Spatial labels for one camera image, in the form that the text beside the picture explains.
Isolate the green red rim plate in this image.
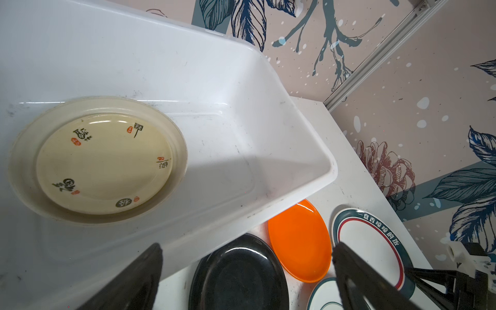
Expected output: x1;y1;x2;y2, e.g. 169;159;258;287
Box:
331;208;415;299

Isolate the small cream patterned plate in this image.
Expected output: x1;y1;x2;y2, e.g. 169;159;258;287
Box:
36;114;173;215

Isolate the white plate black emblem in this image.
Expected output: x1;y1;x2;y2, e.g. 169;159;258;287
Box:
306;278;344;310

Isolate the orange plate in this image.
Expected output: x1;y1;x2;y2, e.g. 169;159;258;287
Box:
267;200;332;283

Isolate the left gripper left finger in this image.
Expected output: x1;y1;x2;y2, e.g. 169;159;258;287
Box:
79;243;164;310

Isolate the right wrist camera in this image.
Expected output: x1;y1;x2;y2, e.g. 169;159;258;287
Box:
446;241;495;289

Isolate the large cream bear plate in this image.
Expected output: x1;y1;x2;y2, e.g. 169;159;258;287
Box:
7;97;188;226

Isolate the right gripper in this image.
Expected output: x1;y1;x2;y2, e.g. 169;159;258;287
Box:
405;267;495;310

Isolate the white plastic bin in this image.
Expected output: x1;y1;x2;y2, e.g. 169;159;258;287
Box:
1;1;338;309

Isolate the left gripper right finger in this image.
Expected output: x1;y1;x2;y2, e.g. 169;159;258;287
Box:
333;242;418;309

